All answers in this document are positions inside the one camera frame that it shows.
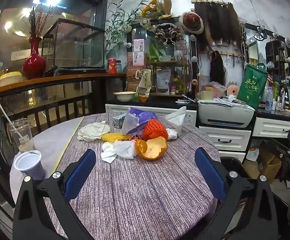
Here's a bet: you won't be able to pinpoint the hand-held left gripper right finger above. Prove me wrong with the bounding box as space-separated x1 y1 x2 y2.
194 147 278 240

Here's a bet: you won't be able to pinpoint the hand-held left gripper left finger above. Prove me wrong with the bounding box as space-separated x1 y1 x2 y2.
13 149 103 240

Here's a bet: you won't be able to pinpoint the dark brown trash bin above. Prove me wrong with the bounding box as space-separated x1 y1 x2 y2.
220 156 252 180

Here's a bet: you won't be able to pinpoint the white tissue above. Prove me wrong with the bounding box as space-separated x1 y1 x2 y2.
77 121 110 142
165 127 181 140
101 140 137 164

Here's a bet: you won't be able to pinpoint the yellow banana peel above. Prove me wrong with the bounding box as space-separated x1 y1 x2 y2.
101 132 131 143

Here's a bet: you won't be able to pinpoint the orange peel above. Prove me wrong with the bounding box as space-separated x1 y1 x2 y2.
134 136 168 161

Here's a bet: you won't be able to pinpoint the teal tissue packet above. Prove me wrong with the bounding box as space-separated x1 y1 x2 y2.
112 114 127 128

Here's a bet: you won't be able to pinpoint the clear plastic bag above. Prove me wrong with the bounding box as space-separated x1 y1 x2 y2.
157 106 187 137

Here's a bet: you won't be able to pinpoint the orange foam fruit net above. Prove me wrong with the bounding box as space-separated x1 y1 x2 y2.
142 119 169 140

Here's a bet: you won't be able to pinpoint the purple plastic bag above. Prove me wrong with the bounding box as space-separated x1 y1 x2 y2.
121 107 158 134

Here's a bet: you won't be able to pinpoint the wide white drawer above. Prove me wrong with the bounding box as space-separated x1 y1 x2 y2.
252 117 290 140

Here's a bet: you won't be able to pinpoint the open cardboard box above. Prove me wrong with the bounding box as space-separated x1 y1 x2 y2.
259 142 283 180

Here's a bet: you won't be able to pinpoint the plastic water bottle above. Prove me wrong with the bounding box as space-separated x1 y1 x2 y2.
265 86 274 113

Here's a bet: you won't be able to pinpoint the white printer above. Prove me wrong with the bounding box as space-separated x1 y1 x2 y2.
197 100 256 128

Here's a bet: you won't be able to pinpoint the clear plastic cup with straw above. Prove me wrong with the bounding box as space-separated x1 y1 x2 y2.
0 104 36 154

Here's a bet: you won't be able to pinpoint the green tote bag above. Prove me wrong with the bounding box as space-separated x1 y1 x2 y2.
236 62 269 109

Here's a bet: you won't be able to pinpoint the dark wooden railing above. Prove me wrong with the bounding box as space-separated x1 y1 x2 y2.
0 80 98 130

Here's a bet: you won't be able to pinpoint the stack of papers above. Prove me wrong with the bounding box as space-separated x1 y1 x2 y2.
199 95 254 108

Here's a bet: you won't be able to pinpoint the cream bowl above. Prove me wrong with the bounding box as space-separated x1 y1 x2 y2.
113 91 137 102

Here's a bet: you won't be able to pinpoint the vanity mirror with bulbs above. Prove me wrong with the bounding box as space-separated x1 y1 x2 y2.
126 17 203 98
243 22 290 85

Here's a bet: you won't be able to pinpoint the curved wooden counter ledge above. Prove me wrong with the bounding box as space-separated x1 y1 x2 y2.
0 73 127 98

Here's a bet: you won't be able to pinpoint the wooden shelf rack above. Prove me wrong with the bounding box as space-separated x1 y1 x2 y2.
146 60 189 97

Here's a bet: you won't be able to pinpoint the printed cloth pouch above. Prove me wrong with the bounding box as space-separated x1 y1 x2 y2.
136 69 152 98

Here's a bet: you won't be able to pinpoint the black hair bundle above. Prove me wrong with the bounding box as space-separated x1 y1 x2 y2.
209 50 226 87

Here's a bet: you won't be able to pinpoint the brown printed box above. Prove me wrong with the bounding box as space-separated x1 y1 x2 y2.
126 66 143 92

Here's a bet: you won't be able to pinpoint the red canister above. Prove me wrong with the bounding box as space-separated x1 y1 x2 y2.
107 58 117 74

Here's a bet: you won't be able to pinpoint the yellow lidded container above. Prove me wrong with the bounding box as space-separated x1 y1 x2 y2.
0 71 23 87

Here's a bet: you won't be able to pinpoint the red vase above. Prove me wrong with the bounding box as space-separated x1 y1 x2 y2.
22 36 47 80

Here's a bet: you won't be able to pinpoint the glass terrarium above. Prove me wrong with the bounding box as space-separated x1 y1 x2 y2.
41 18 107 75

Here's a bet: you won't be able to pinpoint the row of hanging hair pieces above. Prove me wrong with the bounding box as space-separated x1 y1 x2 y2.
194 1 242 53

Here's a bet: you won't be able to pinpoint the ornate headdress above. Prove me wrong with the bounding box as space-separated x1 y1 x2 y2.
153 22 182 46

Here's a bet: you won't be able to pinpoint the red fur-trimmed hat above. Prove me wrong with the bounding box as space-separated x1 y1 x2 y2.
178 11 205 34

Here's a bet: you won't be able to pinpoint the green leafy branches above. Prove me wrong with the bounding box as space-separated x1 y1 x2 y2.
105 0 148 53

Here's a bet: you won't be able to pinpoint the dried branches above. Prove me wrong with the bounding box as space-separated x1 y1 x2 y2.
28 5 55 38

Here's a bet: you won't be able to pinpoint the sunflower bouquet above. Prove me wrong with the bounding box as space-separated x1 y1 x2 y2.
140 0 172 20

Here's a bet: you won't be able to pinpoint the white drawer with black handle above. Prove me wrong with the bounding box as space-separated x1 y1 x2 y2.
199 126 252 152
217 151 247 160

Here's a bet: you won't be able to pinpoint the white drawer without handle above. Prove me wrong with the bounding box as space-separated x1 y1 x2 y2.
105 104 197 127

